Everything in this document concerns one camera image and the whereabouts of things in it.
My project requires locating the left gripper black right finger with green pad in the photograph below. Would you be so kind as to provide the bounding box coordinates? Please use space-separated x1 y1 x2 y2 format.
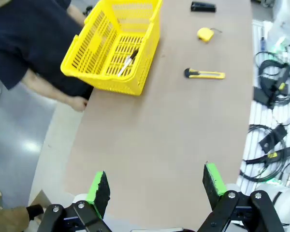
197 163 286 232

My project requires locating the person's left forearm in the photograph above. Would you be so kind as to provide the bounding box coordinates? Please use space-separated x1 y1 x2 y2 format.
67 3 87 26

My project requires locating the white marker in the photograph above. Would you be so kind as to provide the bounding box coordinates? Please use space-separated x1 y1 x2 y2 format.
117 49 139 77

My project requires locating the person's right hand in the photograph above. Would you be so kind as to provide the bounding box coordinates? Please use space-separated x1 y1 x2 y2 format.
68 95 88 113

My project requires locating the person in dark navy t-shirt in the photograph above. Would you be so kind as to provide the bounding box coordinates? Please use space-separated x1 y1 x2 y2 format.
0 0 95 101

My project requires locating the yellow tape measure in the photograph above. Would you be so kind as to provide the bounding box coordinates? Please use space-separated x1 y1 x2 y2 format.
197 27 223 44

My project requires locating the blue-handled tool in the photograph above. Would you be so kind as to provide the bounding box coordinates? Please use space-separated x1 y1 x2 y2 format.
260 28 268 51

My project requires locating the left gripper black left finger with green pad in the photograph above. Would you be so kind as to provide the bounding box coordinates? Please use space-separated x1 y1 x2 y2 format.
38 170 112 232

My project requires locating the yellow black utility knife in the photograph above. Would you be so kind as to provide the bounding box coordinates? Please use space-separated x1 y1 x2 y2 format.
183 68 226 80

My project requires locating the person's right forearm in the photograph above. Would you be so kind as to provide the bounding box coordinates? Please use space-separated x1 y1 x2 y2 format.
20 70 74 107

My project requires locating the black stapler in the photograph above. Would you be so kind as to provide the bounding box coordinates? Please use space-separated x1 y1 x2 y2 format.
190 0 217 13

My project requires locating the black connector with yellow label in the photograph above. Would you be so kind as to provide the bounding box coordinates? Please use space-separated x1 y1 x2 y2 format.
243 146 290 165

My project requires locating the black coiled cable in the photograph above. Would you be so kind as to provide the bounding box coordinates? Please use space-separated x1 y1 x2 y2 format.
255 50 290 125
239 124 290 181

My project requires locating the black flat box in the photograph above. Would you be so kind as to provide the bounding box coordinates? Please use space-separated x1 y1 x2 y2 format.
260 124 288 154

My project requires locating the yellow plastic shopping basket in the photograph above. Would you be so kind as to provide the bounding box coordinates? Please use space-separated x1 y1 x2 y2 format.
60 0 164 97

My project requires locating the black power adapter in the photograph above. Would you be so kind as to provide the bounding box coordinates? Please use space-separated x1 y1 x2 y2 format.
253 86 275 109

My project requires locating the person with brown apron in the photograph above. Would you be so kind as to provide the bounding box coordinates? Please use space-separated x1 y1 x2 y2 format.
0 204 44 232

